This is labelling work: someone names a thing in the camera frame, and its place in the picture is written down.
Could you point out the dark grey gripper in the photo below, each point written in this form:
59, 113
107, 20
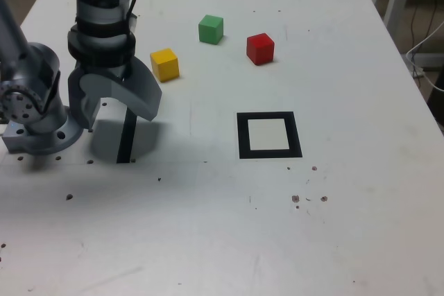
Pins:
104, 70

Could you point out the yellow cube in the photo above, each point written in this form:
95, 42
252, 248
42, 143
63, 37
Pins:
164, 65

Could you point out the green cube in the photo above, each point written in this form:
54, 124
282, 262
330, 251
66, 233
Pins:
209, 30

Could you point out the red cube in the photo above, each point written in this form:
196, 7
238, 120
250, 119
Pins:
260, 50

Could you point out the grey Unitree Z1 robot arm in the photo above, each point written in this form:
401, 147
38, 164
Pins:
34, 67

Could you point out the black tape square outline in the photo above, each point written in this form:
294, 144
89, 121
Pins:
243, 136

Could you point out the black tape strip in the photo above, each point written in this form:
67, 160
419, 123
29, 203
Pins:
125, 143

